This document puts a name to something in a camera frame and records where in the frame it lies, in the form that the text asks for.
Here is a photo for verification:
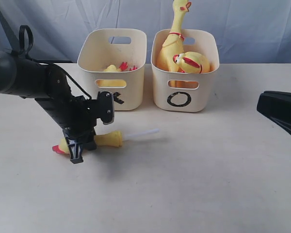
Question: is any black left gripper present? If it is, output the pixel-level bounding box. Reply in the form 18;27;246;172
35;94;98;164

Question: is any detached chicken head neck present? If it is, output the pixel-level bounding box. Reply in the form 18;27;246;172
52;129;159;154

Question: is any headless yellow chicken body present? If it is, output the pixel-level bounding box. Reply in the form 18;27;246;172
95;62;138;88

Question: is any yellow rubber chicken top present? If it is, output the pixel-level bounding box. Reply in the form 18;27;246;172
173;51;210;74

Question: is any yellow rubber chicken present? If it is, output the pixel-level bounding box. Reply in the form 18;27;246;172
173;51;210;74
156;0;193;88

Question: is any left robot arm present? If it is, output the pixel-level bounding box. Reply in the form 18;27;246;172
0;51;96;164

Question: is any white backdrop curtain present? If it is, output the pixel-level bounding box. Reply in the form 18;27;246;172
0;0;291;63

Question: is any cream bin marked X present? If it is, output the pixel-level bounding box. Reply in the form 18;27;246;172
77;28;147;111

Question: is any cream bin marked O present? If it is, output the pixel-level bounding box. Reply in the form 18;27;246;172
151;29;220;112

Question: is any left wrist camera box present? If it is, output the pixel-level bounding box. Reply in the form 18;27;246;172
97;91;114;125

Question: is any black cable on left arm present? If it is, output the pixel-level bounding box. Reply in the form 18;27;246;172
11;25;93;100

